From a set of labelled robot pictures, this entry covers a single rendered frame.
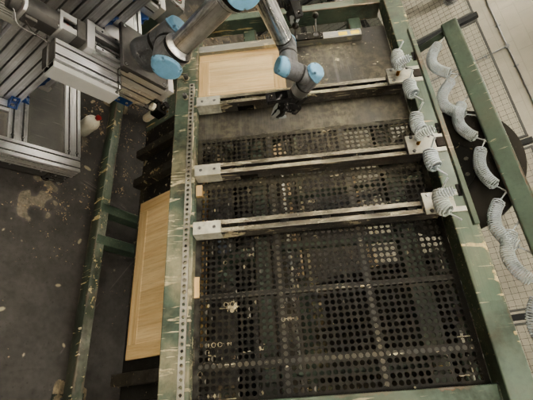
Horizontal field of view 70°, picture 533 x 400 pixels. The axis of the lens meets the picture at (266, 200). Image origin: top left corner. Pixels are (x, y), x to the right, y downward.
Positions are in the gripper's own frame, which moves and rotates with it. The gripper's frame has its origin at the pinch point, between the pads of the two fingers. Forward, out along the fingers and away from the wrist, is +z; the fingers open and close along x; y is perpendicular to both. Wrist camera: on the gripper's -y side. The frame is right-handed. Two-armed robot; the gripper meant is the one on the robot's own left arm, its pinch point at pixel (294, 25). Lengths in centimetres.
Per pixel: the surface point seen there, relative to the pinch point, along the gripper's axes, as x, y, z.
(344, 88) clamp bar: -5.0, -48.9, 5.9
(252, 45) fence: 23.8, 7.5, 9.1
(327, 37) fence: -16.7, -8.0, 9.1
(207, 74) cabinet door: 55, 1, 11
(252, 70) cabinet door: 30.6, -8.1, 11.5
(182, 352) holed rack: 113, -135, 8
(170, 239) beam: 103, -88, 8
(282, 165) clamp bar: 43, -77, 6
